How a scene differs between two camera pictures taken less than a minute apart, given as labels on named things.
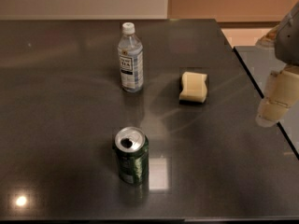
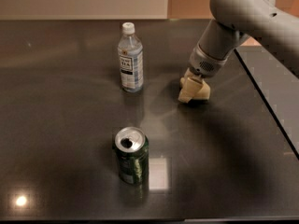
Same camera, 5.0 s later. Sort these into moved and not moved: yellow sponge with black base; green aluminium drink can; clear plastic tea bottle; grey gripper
Moved: grey gripper
Not moved: clear plastic tea bottle; green aluminium drink can; yellow sponge with black base
